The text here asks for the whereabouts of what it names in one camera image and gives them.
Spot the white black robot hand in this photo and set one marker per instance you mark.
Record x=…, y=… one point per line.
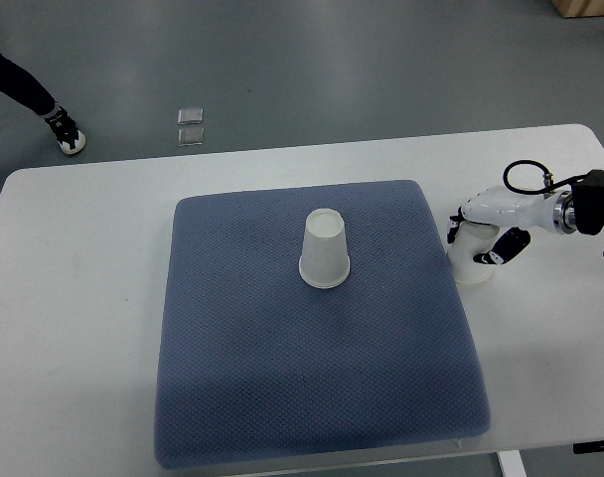
x=501, y=208

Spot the white paper cup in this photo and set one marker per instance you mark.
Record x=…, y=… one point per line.
x=471, y=239
x=324, y=262

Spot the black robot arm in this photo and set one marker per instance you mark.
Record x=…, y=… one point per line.
x=587, y=192

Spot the wooden box corner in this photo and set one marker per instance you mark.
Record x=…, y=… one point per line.
x=570, y=8

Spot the white table leg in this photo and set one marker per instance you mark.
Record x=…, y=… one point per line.
x=511, y=464

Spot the black table control panel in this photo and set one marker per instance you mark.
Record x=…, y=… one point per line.
x=588, y=447

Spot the blue quilted cushion mat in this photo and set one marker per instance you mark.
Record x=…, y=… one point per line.
x=255, y=363

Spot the upper silver floor plate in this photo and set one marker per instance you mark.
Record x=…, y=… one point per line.
x=190, y=115

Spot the person in dark clothes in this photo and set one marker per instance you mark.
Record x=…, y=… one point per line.
x=24, y=88

